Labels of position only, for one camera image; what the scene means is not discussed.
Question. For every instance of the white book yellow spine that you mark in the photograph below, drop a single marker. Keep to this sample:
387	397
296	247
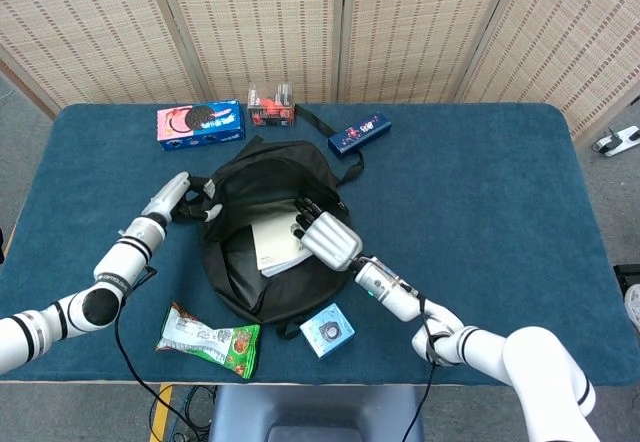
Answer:
275	247

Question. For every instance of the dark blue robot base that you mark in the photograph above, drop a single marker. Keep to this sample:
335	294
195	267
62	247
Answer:
315	412

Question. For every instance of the green snack bag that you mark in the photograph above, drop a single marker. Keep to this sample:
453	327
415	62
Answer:
210	342

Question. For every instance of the black floor box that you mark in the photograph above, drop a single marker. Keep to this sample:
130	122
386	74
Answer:
627	274

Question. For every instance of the clear box with red items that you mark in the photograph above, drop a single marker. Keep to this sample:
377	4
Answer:
270	107

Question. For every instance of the white shoe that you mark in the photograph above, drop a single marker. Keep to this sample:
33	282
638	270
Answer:
634	307

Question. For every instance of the blue table cloth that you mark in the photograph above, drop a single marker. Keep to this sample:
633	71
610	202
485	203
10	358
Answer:
500	187

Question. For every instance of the long dark blue box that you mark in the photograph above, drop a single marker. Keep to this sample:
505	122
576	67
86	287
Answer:
357	134

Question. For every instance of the light blue cube box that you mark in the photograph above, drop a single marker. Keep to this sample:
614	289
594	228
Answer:
327	332

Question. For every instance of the bamboo folding screen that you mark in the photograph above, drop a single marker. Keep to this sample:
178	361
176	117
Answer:
265	22

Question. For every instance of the white power strip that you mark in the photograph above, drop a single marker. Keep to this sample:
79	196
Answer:
617	141

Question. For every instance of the blue cookie box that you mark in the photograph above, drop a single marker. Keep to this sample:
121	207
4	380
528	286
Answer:
200	124

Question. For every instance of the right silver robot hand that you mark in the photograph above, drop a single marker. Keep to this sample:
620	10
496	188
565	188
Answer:
332	239

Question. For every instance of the yellow floor tape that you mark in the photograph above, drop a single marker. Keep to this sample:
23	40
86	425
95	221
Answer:
161	412

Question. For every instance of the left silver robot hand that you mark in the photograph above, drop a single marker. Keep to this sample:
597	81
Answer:
167	197

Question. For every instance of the black backpack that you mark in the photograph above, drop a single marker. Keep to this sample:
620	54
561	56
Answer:
280	177

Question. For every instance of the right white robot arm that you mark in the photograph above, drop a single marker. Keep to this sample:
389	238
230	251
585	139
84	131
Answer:
390	292

